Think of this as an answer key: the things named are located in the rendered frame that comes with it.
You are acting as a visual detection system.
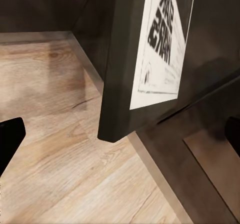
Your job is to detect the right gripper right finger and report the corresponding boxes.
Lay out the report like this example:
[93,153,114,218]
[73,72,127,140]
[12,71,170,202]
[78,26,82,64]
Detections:
[224,116,240,157]

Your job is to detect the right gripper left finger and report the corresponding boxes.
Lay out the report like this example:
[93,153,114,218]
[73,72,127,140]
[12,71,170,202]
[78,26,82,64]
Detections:
[0,117,26,176]

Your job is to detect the poster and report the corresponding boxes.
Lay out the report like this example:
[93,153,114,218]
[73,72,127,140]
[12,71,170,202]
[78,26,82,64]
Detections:
[97,0,194,143]

